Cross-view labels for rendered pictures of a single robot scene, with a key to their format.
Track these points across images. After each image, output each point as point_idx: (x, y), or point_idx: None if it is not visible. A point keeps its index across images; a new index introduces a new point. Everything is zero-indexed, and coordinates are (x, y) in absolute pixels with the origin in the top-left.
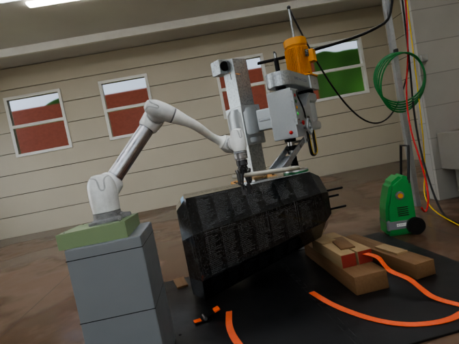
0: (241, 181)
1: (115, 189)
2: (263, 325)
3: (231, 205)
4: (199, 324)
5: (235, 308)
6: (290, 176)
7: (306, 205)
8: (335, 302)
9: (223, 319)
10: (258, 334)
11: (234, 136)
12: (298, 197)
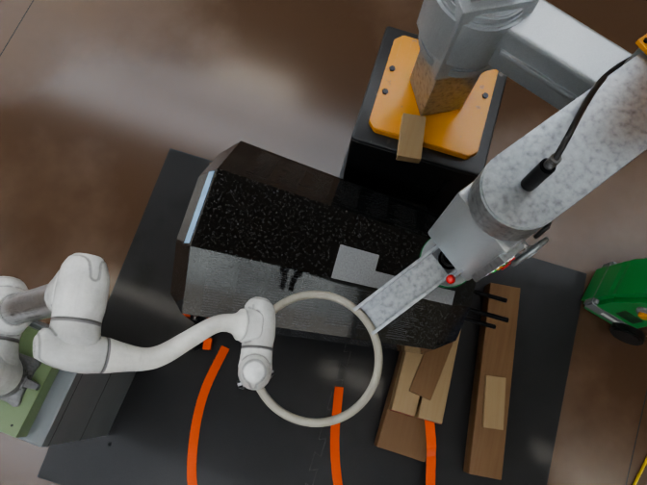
0: (244, 388)
1: (2, 383)
2: (240, 417)
3: (264, 296)
4: None
5: (238, 344)
6: None
7: (395, 345)
8: (342, 435)
9: (209, 362)
10: (222, 432)
11: (242, 382)
12: (387, 338)
